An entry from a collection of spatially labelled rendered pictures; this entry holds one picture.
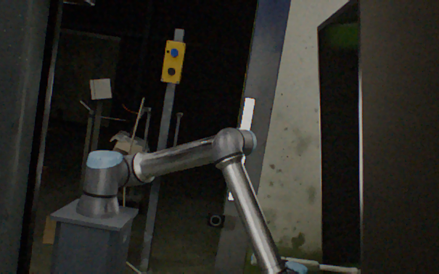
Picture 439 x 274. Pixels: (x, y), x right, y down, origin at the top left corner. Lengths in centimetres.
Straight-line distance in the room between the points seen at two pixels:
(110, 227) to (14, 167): 122
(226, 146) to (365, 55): 57
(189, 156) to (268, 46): 99
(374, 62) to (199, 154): 78
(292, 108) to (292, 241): 81
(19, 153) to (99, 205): 129
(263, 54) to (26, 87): 199
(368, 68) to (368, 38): 10
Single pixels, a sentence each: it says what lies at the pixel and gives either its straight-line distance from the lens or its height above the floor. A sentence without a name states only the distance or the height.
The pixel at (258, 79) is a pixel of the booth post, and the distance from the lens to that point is 244.
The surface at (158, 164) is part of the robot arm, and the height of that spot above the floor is 90.
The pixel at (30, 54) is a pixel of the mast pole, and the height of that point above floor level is 124.
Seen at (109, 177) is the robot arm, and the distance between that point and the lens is 183.
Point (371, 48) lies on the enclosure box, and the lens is 140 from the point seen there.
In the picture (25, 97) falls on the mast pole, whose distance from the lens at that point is 57.
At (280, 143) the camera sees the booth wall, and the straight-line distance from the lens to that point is 245.
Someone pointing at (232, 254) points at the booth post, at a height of 31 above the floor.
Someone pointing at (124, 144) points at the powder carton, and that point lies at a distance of 398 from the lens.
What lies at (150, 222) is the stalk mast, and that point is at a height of 36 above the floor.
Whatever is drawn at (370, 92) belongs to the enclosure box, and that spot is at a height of 133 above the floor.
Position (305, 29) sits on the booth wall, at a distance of 250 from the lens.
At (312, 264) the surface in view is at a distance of 196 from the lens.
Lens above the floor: 121
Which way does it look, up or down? 5 degrees down
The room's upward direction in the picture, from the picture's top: 9 degrees clockwise
